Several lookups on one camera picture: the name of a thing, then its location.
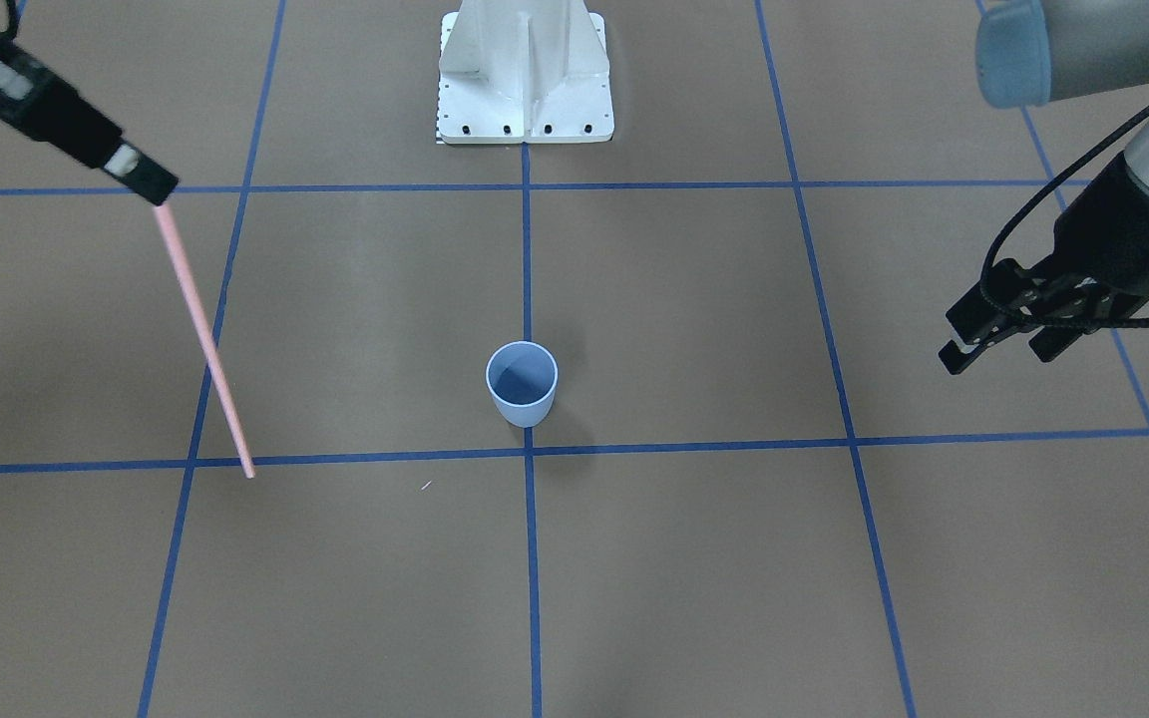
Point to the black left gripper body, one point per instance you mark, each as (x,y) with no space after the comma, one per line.
(1123,231)

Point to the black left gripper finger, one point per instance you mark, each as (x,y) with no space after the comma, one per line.
(977,324)
(1048,343)

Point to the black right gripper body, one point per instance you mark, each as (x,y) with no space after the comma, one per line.
(64,117)

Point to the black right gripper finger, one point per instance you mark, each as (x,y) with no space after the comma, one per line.
(138,172)

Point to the pink chopstick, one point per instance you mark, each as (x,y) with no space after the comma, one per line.
(176,250)

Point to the light blue plastic cup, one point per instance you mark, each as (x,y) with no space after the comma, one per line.
(522,379)

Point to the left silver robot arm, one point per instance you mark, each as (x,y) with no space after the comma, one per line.
(1031,53)

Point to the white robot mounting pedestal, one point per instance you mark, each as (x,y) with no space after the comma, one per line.
(513,72)

